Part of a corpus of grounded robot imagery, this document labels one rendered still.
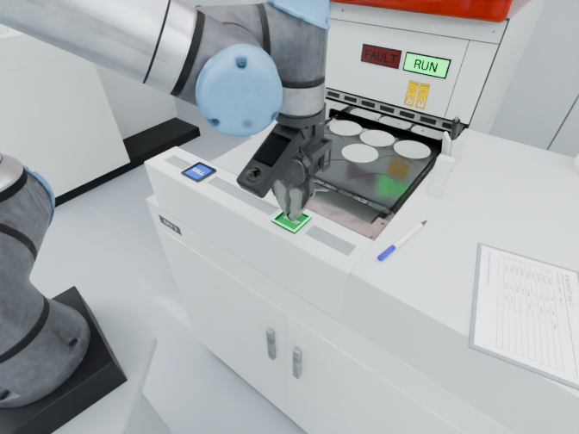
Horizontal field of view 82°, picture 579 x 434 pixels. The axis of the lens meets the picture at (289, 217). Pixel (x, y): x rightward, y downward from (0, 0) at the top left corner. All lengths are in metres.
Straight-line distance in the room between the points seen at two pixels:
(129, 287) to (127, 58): 1.65
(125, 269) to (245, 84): 1.76
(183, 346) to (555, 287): 1.36
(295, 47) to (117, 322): 0.56
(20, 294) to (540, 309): 0.70
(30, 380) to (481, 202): 0.79
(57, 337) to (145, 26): 0.44
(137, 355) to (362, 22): 0.97
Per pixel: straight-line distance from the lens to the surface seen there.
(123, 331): 0.71
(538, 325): 0.59
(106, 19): 0.30
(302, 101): 0.48
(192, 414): 1.50
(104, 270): 2.04
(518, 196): 0.82
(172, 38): 0.30
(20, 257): 0.56
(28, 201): 0.60
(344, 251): 0.59
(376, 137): 1.06
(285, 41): 0.45
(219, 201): 0.68
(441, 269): 0.59
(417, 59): 1.03
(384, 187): 0.84
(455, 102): 1.03
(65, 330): 0.61
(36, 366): 0.59
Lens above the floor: 1.38
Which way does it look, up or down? 41 degrees down
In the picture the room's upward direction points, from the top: straight up
